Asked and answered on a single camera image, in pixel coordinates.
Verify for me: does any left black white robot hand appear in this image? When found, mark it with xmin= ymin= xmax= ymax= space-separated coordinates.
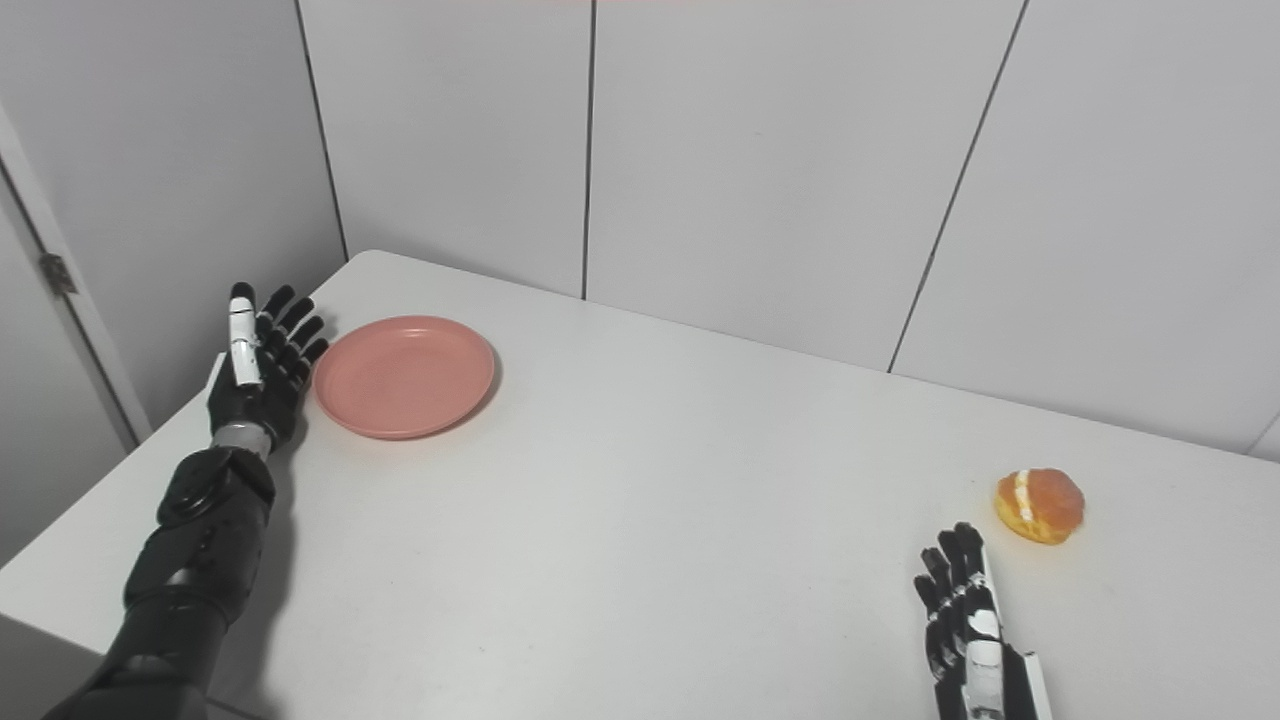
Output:
xmin=207 ymin=282 xmax=330 ymax=451

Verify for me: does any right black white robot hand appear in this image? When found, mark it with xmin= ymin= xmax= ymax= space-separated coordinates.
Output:
xmin=913 ymin=522 xmax=1053 ymax=720

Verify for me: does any cream puff pastry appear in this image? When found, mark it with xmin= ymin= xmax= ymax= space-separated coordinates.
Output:
xmin=994 ymin=468 xmax=1086 ymax=546

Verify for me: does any pink round plate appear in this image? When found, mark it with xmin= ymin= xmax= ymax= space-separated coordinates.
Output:
xmin=313 ymin=316 xmax=496 ymax=441

